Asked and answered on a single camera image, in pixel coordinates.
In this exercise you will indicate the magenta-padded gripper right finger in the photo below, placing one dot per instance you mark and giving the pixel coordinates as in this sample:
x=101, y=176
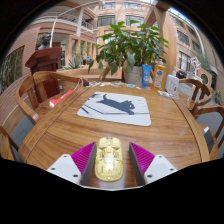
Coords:
x=156, y=166

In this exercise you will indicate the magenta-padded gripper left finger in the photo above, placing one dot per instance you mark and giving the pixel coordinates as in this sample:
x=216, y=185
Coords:
x=68, y=166

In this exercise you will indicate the yellow computer mouse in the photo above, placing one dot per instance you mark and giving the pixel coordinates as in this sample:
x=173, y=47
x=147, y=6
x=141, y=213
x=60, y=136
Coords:
x=109, y=163

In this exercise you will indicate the white cat-print mouse pad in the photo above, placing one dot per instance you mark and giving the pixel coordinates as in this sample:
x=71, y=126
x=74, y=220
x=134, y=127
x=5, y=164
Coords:
x=133, y=115

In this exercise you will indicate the black box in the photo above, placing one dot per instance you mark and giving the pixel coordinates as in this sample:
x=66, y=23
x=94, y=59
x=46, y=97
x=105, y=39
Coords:
x=210, y=140

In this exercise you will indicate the wooden armchair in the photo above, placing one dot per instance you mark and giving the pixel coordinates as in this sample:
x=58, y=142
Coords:
x=199, y=88
x=5, y=143
x=213, y=110
x=111, y=71
x=25, y=96

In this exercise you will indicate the crumpled clear plastic wrapper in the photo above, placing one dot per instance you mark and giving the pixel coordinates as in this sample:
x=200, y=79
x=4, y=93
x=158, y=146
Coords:
x=165, y=94

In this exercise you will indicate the white pump bottle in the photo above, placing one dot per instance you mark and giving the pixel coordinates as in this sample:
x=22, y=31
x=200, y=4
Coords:
x=172, y=85

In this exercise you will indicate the small black item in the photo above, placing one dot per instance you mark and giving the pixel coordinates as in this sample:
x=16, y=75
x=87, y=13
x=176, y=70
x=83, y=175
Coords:
x=86, y=84

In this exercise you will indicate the yellow detergent bottle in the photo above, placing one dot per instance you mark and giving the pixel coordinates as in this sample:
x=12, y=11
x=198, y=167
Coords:
x=159, y=76

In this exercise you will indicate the blue tube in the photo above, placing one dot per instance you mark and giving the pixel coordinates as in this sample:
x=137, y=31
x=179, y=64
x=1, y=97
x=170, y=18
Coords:
x=146, y=76

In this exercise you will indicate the spiky green agave plant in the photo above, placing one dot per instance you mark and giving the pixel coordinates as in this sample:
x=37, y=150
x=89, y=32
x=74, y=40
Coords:
x=74, y=63

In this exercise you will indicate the white outdoor sculpture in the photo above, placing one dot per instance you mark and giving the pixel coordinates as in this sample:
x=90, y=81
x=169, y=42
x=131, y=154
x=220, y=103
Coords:
x=195, y=66

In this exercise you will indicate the green plant in white pot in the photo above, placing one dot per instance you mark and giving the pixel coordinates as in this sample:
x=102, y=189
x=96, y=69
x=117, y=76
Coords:
x=130, y=50

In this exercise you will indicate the dark bust statue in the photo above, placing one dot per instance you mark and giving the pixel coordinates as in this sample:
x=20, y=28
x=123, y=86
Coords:
x=44, y=41

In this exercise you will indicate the dark red wooden pedestal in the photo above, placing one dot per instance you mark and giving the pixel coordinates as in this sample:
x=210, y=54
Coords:
x=46, y=60

